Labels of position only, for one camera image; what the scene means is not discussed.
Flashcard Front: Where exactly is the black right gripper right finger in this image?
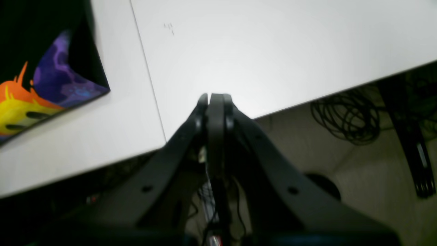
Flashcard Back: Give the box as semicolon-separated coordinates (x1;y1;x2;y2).
224;94;400;246

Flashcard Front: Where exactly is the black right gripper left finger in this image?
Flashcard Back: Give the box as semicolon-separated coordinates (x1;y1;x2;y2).
45;94;224;246

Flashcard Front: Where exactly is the black T-shirt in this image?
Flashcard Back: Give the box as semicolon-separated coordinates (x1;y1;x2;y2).
0;0;111;145

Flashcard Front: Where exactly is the black round lamp base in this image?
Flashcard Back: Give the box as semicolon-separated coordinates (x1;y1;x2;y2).
305;173;341;201

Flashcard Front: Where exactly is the coiled black cable bundle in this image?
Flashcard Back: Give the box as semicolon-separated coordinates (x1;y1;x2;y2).
310;89;384;146

